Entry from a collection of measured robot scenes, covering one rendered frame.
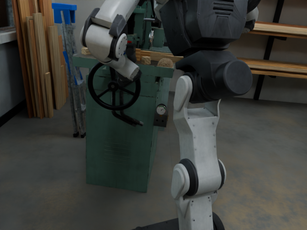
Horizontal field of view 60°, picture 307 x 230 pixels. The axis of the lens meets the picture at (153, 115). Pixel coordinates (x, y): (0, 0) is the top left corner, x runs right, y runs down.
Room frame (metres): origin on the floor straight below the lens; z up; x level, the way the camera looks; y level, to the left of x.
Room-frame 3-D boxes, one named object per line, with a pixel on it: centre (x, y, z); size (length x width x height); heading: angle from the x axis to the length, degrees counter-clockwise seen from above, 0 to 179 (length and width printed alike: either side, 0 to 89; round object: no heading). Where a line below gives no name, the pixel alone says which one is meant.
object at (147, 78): (1.65, 0.20, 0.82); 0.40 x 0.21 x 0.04; 85
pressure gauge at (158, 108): (1.48, -0.04, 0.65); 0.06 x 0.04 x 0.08; 85
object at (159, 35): (1.89, 0.03, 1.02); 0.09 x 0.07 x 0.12; 85
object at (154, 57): (1.71, 0.13, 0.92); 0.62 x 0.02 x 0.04; 85
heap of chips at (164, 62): (1.61, -0.04, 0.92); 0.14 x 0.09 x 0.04; 175
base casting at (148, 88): (1.84, 0.19, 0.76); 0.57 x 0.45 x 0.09; 175
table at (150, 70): (1.61, 0.21, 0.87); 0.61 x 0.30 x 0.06; 85
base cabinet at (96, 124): (1.83, 0.19, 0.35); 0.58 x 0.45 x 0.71; 175
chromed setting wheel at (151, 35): (1.83, 0.06, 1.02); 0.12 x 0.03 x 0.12; 175
